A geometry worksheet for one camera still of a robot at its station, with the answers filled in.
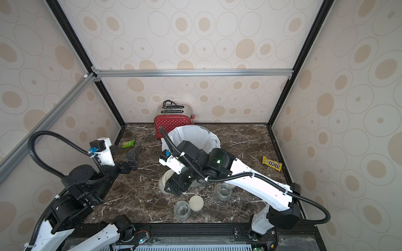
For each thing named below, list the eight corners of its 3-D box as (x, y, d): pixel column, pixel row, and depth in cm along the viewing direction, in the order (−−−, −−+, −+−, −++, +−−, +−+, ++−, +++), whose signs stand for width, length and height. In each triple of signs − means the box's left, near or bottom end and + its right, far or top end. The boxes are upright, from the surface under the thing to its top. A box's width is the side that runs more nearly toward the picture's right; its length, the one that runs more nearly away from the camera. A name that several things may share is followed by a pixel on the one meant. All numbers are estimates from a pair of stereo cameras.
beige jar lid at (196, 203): (188, 211, 82) (188, 210, 80) (189, 197, 87) (189, 195, 85) (203, 211, 82) (203, 210, 80) (203, 197, 87) (203, 195, 85)
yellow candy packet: (260, 162, 101) (261, 161, 99) (262, 157, 104) (263, 155, 102) (279, 171, 97) (281, 169, 95) (281, 165, 100) (282, 163, 98)
